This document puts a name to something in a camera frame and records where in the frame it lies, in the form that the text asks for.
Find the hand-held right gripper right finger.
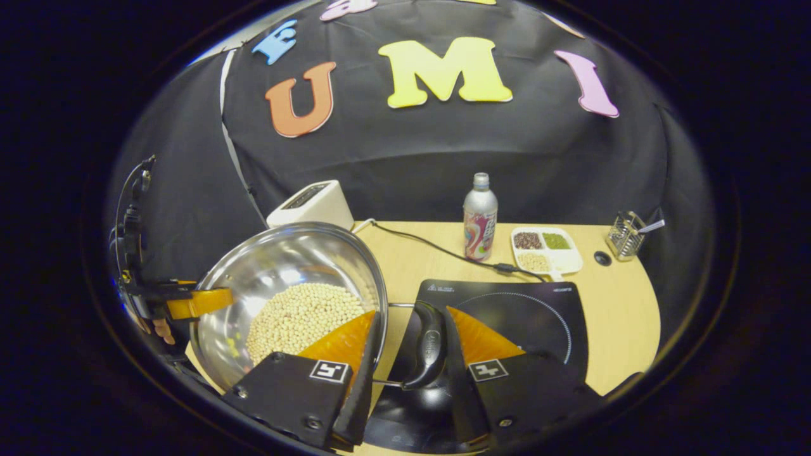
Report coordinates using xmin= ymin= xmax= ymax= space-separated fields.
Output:
xmin=442 ymin=306 xmax=603 ymax=453

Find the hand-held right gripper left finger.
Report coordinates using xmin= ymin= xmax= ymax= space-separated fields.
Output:
xmin=222 ymin=309 xmax=384 ymax=452

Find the steel pot with black handles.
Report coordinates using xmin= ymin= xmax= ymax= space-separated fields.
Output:
xmin=189 ymin=222 xmax=447 ymax=393

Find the black induction cooktop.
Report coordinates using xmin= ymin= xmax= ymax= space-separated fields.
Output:
xmin=364 ymin=279 xmax=590 ymax=455

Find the pile of yellow soybeans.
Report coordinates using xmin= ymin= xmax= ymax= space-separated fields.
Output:
xmin=246 ymin=283 xmax=368 ymax=367

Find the white toaster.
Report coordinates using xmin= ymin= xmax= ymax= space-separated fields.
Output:
xmin=266 ymin=180 xmax=355 ymax=232

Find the white divided bean tray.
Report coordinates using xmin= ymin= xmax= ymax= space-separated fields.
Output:
xmin=511 ymin=227 xmax=584 ymax=282

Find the silver drink bottle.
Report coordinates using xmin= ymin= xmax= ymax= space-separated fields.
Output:
xmin=463 ymin=172 xmax=499 ymax=262

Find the black backdrop cloth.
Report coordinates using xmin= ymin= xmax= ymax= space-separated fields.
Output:
xmin=105 ymin=0 xmax=717 ymax=355

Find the black power cable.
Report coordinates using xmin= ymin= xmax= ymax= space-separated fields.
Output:
xmin=352 ymin=218 xmax=552 ymax=282

